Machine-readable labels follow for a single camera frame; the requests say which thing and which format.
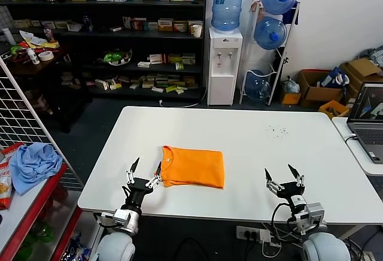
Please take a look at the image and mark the orange white medicine box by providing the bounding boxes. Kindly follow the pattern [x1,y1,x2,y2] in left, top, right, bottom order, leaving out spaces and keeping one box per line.
[157,18,174,32]

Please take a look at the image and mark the white cylinder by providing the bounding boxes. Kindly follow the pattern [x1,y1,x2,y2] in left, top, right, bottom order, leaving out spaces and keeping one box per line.
[1,28,16,45]

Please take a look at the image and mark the dark wooden table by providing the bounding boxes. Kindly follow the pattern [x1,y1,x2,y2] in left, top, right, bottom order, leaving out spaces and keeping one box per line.
[0,42,93,133]

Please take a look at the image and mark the black floor cable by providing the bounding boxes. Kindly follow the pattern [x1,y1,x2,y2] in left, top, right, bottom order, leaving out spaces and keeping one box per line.
[172,236,212,261]

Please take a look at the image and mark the white jug rack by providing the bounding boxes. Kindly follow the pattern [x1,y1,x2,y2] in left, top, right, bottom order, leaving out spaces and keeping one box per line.
[239,0,301,107]

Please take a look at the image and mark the blue bag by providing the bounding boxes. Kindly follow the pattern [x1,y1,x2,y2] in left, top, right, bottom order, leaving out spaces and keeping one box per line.
[317,66,350,88]

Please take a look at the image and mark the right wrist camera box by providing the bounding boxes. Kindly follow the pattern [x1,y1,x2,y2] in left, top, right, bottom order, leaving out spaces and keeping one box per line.
[305,202,326,229]

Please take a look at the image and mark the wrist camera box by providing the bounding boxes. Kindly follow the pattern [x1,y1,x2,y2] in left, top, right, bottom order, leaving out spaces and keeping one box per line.
[113,208,133,229]
[305,202,326,229]

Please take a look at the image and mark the large white table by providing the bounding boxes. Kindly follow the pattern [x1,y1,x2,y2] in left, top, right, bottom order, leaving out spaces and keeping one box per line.
[77,106,383,224]

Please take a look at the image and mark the yellow plastic bin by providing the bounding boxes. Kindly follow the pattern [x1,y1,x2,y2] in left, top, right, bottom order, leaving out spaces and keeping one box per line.
[318,100,350,120]

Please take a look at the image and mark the grey laptop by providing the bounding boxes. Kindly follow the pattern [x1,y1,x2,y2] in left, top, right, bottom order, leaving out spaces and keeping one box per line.
[346,81,383,165]

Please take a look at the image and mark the orange t-shirt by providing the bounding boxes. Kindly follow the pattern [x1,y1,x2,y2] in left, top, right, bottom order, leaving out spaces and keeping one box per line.
[157,145,225,190]

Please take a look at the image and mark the small white side table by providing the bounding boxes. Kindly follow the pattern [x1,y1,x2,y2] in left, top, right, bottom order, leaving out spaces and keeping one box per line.
[332,117,383,177]

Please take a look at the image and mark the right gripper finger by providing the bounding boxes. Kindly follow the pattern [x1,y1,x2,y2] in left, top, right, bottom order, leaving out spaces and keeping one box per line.
[287,163,306,187]
[264,168,285,195]

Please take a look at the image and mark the pink drink bottle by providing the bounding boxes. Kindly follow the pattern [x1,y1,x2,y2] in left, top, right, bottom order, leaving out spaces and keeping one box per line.
[43,24,55,43]

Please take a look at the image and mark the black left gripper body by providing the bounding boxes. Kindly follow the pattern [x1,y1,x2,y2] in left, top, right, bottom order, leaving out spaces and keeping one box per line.
[124,177,155,207]

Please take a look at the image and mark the small yellow box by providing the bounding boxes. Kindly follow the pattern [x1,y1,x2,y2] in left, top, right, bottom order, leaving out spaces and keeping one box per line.
[282,92,302,105]

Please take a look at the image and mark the bowl of green fruit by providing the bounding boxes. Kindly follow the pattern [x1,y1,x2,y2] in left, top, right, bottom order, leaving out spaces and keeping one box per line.
[98,48,133,66]

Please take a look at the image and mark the white power strip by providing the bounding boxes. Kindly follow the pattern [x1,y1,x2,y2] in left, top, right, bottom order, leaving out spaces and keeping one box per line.
[236,226,272,242]

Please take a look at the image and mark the pile of clothes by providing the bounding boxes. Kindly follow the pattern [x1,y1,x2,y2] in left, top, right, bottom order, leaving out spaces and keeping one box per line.
[358,45,383,67]

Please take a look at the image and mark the small white bottle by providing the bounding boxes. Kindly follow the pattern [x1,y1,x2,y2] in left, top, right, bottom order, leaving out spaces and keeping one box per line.
[26,48,41,65]

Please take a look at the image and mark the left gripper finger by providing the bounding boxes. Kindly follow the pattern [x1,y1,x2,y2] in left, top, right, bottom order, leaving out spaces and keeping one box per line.
[124,157,141,186]
[145,161,163,189]

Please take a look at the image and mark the white water dispenser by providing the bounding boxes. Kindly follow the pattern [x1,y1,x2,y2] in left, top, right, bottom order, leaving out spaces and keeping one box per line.
[207,27,243,106]

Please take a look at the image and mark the open cardboard box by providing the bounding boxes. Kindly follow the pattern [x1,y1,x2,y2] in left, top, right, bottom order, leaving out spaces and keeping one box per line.
[297,69,345,108]

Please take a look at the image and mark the white wire grid panel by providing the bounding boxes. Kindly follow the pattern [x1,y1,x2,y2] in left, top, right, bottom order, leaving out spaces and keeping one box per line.
[0,56,84,190]

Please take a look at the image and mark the green plastic bottle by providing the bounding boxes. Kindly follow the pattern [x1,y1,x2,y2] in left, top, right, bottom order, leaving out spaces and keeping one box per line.
[29,221,56,244]

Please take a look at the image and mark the clear plastic bag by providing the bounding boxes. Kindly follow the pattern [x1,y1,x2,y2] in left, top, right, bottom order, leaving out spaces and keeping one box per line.
[282,77,300,94]

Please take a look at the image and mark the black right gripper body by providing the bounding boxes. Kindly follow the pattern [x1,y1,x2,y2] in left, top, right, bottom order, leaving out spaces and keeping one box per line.
[275,181,306,204]

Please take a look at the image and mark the chips snack bag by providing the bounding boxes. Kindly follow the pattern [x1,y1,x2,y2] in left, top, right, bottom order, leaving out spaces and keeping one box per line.
[0,162,14,211]

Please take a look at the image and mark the closed cardboard box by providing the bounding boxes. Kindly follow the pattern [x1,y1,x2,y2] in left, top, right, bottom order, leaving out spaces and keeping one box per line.
[339,57,383,100]

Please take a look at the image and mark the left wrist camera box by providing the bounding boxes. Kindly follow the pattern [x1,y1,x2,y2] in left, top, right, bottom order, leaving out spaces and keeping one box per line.
[113,208,133,229]

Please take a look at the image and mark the black shelving unit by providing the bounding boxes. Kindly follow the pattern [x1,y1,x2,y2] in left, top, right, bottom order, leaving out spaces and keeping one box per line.
[0,0,208,100]

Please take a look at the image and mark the light blue crumpled cloth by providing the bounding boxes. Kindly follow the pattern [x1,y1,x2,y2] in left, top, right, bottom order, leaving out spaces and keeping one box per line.
[8,142,63,196]

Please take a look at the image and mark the red snack bag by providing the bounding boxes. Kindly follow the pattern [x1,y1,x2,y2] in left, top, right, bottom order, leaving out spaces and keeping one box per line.
[0,142,25,163]

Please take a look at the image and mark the dark blue bottle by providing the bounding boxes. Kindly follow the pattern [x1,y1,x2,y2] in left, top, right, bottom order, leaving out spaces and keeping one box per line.
[82,14,93,33]

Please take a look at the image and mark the red-edged white shelf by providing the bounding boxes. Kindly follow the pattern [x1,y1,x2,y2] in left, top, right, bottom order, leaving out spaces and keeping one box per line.
[0,145,84,261]

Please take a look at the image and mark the yellow paper bags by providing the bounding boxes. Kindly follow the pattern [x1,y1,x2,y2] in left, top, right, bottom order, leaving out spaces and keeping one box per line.
[19,30,60,49]

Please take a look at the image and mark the white floor cable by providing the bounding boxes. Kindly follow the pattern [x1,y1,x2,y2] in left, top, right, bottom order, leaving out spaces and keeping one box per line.
[158,87,209,108]

